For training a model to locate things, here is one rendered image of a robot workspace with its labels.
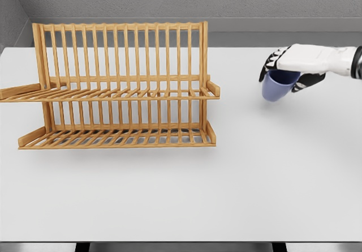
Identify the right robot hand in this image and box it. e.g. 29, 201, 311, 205
258, 43, 333, 93

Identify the blue cup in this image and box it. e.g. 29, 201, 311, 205
261, 70, 301, 102

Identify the wooden two-tier dish rack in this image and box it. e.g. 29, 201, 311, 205
0, 20, 221, 150

